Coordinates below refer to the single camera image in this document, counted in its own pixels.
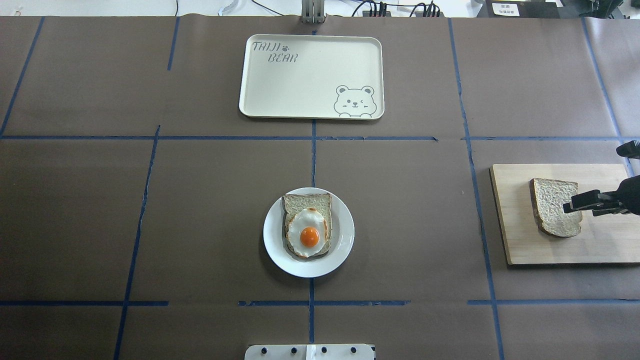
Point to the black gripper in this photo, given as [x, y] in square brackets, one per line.
[631, 194]

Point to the wooden cutting board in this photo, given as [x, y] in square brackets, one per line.
[609, 239]

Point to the black box with label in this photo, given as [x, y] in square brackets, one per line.
[519, 9]

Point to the fried egg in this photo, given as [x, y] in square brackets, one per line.
[307, 233]

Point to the cream bear serving tray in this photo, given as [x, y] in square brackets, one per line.
[312, 77]

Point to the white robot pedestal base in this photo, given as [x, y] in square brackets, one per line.
[331, 351]

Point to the aluminium frame post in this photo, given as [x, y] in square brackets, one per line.
[313, 11]

